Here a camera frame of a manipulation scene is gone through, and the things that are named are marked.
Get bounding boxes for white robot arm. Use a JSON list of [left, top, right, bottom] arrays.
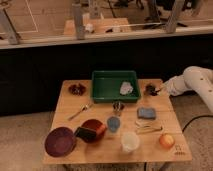
[[161, 66, 213, 113]]

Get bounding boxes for wooden side table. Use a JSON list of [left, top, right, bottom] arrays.
[[44, 80, 192, 164]]

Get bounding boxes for black rectangular block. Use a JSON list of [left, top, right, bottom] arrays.
[[75, 127, 96, 142]]

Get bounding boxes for black brush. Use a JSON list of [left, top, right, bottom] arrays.
[[145, 84, 160, 96]]

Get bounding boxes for dark purple plate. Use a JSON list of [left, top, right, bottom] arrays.
[[45, 127, 76, 157]]

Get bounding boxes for wooden tongs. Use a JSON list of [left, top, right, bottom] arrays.
[[135, 121, 163, 134]]

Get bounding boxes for orange fruit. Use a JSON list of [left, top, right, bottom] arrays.
[[159, 134, 175, 149]]

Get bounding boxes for green plastic tray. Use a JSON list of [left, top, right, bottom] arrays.
[[90, 70, 141, 103]]

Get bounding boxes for black cable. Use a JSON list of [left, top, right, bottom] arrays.
[[181, 115, 213, 133]]

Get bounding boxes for blue cup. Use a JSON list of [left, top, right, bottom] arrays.
[[107, 116, 120, 133]]

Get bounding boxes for blue sponge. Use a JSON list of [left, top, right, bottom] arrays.
[[137, 107, 156, 120]]

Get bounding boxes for metal fork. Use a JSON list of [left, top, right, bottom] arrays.
[[67, 104, 93, 121]]

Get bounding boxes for orange bowl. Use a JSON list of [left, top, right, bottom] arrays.
[[82, 119, 107, 143]]

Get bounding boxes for small metal cup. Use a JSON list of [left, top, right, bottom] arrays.
[[113, 101, 124, 116]]

